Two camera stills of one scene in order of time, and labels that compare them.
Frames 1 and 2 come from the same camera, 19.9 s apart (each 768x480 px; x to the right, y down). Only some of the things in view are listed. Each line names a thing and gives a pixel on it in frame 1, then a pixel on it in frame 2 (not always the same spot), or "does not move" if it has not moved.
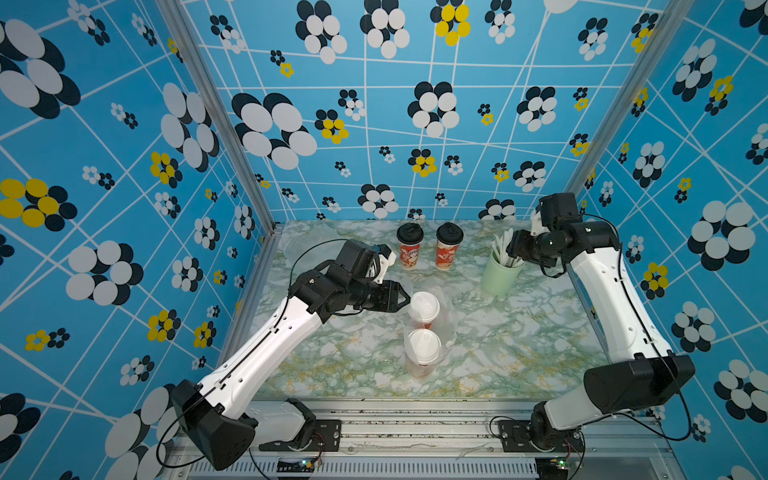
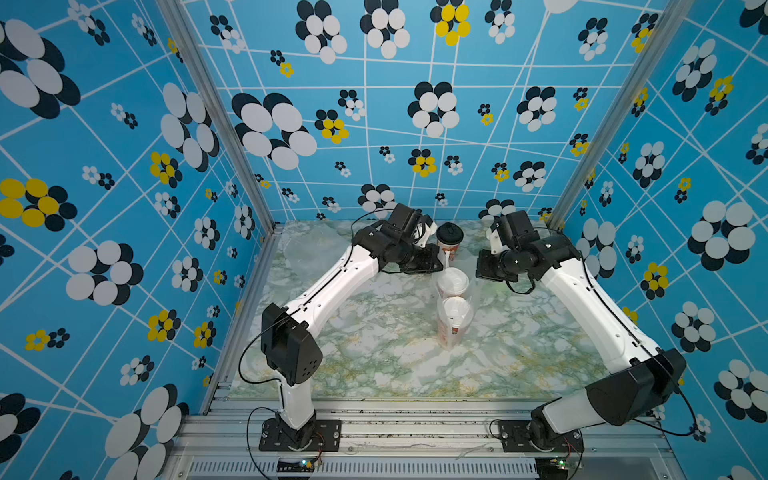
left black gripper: [392, 290] → [429, 265]
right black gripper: [516, 247] → [482, 268]
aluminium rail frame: [444, 440] does not move
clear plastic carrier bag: [429, 332] → [456, 292]
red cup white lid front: [424, 308] → [452, 281]
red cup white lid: [422, 352] → [454, 314]
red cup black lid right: [448, 237] does not move
